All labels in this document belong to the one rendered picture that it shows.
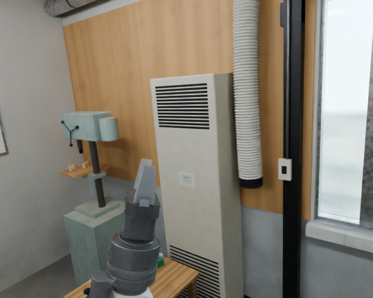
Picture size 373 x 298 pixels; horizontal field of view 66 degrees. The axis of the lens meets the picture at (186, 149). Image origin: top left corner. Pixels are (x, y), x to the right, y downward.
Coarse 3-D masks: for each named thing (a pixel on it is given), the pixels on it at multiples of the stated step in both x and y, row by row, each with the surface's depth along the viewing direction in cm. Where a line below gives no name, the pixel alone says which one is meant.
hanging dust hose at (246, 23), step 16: (240, 0) 157; (256, 0) 157; (240, 16) 159; (256, 16) 159; (240, 32) 161; (256, 32) 161; (240, 48) 163; (256, 48) 164; (240, 64) 165; (256, 64) 168; (240, 80) 168; (256, 80) 167; (240, 96) 169; (256, 96) 170; (240, 112) 172; (256, 112) 171; (240, 128) 174; (256, 128) 173; (240, 144) 176; (256, 144) 175; (240, 160) 179; (256, 160) 176; (240, 176) 183; (256, 176) 178
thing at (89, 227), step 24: (72, 120) 234; (96, 120) 220; (72, 144) 242; (96, 144) 241; (72, 168) 256; (96, 168) 242; (72, 216) 246; (96, 216) 240; (120, 216) 245; (72, 240) 250; (96, 240) 227; (72, 264) 261; (96, 264) 235
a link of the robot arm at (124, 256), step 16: (128, 192) 52; (128, 208) 45; (144, 208) 44; (128, 224) 46; (144, 224) 46; (112, 240) 49; (128, 240) 48; (144, 240) 47; (112, 256) 48; (128, 256) 46; (144, 256) 47; (160, 256) 51; (128, 272) 46; (144, 272) 47
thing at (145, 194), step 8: (144, 168) 44; (152, 168) 44; (144, 176) 44; (152, 176) 44; (144, 184) 44; (152, 184) 45; (136, 192) 44; (144, 192) 44; (152, 192) 45; (136, 200) 44; (144, 200) 44; (152, 200) 45
